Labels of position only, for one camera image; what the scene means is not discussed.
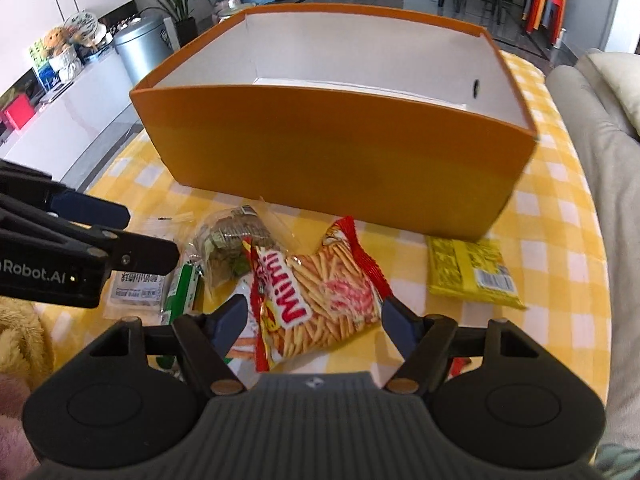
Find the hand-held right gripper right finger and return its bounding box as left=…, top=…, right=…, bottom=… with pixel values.
left=381, top=296, right=538, bottom=394

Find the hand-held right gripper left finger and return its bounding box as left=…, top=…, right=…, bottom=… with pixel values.
left=90, top=296, right=249, bottom=395

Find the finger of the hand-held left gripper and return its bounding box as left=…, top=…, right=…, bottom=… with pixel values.
left=0, top=160, right=132, bottom=231
left=0, top=199, right=179, bottom=281

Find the clear packet of white balls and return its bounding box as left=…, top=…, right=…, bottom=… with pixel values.
left=106, top=214, right=197, bottom=318

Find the white and green snack packet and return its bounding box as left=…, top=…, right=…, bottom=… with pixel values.
left=159, top=262, right=263, bottom=376

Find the red and yellow fries packet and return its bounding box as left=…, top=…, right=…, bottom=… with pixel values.
left=242, top=216, right=393, bottom=373

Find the yellow snack packet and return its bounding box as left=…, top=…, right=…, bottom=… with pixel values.
left=426, top=236, right=527, bottom=310

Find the orange cardboard box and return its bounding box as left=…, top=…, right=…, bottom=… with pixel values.
left=129, top=2, right=538, bottom=242

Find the yellow fluffy cloth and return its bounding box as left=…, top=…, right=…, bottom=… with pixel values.
left=0, top=296, right=56, bottom=391

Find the clear bag of green snack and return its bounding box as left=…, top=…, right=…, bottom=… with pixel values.
left=187, top=205, right=296, bottom=291

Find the white cabinet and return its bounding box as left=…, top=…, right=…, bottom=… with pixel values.
left=0, top=45, right=151, bottom=196

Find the red box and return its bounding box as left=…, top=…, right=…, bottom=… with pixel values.
left=0, top=95, right=36, bottom=133

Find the pink cloth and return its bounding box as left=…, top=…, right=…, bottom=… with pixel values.
left=0, top=372, right=41, bottom=466

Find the grey metal trash can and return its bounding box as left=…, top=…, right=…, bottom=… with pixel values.
left=112, top=8, right=173, bottom=86

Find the yellow checked tablecloth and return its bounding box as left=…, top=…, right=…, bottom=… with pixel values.
left=82, top=50, right=613, bottom=411

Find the brown stuffed toy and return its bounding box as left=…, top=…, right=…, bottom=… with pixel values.
left=40, top=26, right=76, bottom=58

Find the patterned round plate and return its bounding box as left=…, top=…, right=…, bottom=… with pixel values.
left=64, top=11, right=99, bottom=43

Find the potted green plant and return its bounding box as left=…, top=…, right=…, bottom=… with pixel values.
left=117, top=0, right=213, bottom=51

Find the grey sofa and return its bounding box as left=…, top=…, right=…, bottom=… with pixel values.
left=545, top=49, right=640, bottom=461

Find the white cushion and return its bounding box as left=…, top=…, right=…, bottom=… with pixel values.
left=575, top=49, right=640, bottom=141

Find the stack of orange stools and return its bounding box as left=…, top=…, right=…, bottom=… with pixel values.
left=522, top=0, right=568, bottom=36

